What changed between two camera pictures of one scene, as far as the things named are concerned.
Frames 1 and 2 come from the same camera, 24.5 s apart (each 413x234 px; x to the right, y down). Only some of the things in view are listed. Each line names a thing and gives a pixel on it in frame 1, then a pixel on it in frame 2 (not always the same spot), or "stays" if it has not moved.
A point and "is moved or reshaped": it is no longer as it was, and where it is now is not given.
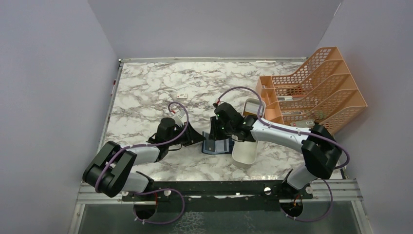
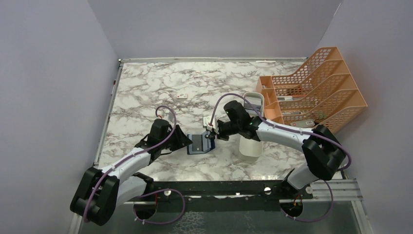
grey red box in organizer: x=304 y=124 stays
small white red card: x=181 y=96 stays
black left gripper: x=192 y=136 to x=181 y=140
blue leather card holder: x=211 y=146 is moved or reshaped
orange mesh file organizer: x=324 y=91 stays
